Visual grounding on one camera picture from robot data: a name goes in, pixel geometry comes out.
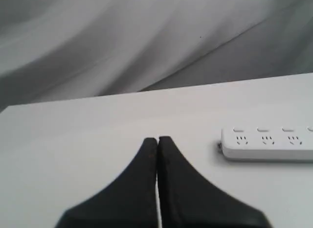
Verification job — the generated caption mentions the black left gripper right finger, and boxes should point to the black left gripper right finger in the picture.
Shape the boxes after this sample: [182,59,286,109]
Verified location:
[158,137,271,228]

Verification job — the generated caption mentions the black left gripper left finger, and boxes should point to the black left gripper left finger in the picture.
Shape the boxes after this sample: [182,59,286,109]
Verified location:
[56,137,157,228]

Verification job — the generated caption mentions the white five-outlet power strip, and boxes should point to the white five-outlet power strip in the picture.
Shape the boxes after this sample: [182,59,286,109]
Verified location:
[221,126,313,162]

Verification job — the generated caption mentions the grey fabric backdrop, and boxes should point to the grey fabric backdrop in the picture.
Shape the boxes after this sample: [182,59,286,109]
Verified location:
[0,0,313,109]

